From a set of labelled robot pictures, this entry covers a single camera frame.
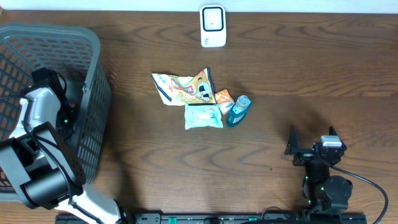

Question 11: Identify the grey plastic shopping basket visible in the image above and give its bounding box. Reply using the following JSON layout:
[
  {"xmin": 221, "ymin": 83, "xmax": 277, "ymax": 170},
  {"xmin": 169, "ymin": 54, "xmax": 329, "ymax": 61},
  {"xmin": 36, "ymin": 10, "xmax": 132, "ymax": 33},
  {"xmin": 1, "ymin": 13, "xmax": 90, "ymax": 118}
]
[{"xmin": 1, "ymin": 22, "xmax": 111, "ymax": 184}]

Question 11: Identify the orange white small box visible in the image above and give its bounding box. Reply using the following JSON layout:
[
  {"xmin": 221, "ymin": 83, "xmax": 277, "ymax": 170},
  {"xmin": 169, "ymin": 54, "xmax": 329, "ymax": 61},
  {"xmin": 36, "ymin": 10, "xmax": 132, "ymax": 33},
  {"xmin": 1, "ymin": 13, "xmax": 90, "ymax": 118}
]
[{"xmin": 215, "ymin": 89, "xmax": 235, "ymax": 114}]

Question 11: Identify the blue mouthwash bottle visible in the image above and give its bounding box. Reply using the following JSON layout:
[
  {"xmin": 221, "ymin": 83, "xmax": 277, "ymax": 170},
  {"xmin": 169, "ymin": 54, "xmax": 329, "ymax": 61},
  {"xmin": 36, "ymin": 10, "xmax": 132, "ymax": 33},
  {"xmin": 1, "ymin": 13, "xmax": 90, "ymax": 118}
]
[{"xmin": 226, "ymin": 95, "xmax": 252, "ymax": 128}]

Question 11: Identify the yellow red snack bag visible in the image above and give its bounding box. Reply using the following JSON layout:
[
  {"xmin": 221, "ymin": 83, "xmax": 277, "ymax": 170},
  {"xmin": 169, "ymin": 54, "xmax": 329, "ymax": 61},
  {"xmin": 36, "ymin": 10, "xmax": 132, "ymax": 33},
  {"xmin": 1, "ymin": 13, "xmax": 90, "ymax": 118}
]
[{"xmin": 152, "ymin": 68, "xmax": 216, "ymax": 106}]

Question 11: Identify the light blue wet wipes pack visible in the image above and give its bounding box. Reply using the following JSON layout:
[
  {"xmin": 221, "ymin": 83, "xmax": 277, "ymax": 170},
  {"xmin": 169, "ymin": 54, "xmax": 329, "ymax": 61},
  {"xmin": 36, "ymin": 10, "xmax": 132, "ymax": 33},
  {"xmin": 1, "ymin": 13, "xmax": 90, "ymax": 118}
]
[{"xmin": 184, "ymin": 104, "xmax": 223, "ymax": 129}]

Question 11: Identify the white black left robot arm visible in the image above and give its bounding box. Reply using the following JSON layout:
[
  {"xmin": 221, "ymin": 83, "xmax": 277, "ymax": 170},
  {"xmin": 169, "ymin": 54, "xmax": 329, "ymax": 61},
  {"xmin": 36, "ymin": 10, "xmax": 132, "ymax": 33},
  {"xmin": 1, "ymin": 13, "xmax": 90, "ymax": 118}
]
[{"xmin": 1, "ymin": 67, "xmax": 134, "ymax": 223}]

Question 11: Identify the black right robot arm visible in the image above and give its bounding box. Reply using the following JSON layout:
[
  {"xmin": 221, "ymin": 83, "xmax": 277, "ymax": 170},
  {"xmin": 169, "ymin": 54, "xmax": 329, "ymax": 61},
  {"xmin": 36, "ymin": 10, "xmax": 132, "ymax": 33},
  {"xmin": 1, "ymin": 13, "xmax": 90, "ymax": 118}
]
[{"xmin": 284, "ymin": 126, "xmax": 353, "ymax": 213}]

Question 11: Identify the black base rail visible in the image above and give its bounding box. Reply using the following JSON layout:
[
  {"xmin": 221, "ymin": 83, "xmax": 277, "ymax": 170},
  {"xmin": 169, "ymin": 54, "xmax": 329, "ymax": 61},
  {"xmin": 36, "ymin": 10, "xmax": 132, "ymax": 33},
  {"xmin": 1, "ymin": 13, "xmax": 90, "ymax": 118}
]
[{"xmin": 55, "ymin": 212, "xmax": 368, "ymax": 224}]

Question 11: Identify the white barcode scanner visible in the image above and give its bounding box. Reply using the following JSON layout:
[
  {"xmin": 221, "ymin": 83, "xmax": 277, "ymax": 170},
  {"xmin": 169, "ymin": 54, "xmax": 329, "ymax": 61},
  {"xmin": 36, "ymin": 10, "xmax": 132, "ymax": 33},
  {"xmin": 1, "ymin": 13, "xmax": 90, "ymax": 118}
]
[{"xmin": 200, "ymin": 5, "xmax": 227, "ymax": 48}]

